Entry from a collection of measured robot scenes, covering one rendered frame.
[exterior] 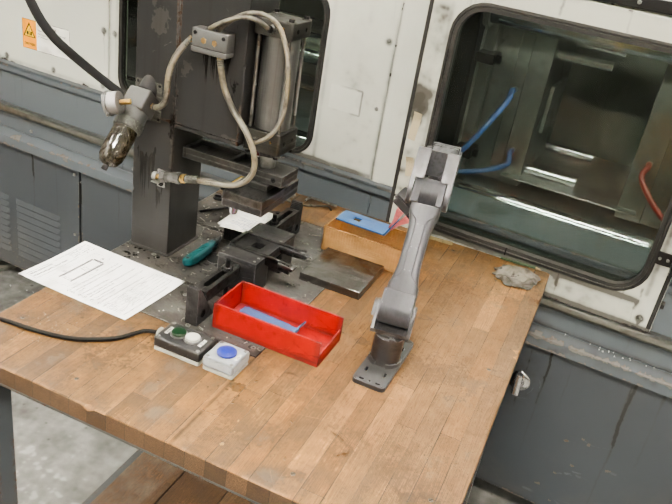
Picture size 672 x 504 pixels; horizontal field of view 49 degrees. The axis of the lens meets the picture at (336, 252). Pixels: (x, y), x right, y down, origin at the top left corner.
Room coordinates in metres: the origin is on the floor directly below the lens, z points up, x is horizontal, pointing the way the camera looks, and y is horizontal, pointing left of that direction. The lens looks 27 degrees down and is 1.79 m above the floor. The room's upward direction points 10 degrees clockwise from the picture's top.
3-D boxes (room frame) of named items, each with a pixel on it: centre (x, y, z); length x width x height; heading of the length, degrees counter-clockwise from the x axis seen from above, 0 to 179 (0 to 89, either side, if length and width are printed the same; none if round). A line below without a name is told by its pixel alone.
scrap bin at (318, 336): (1.32, 0.10, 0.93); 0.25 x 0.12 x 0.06; 71
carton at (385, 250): (1.77, -0.10, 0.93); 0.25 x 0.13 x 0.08; 71
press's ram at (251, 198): (1.58, 0.26, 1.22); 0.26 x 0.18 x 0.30; 71
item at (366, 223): (1.78, -0.07, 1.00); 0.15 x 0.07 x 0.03; 70
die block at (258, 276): (1.57, 0.19, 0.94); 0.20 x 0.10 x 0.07; 161
